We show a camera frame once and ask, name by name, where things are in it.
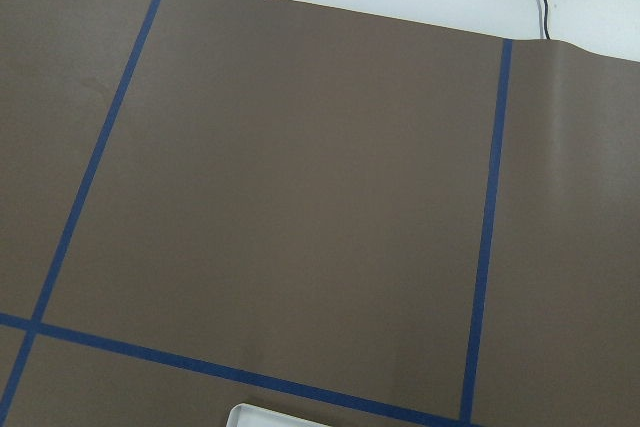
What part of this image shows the white rectangular tray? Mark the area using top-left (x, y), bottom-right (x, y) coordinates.
top-left (226, 403), bottom-right (327, 427)

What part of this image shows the brown table mat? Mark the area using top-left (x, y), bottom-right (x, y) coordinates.
top-left (1, 0), bottom-right (639, 426)

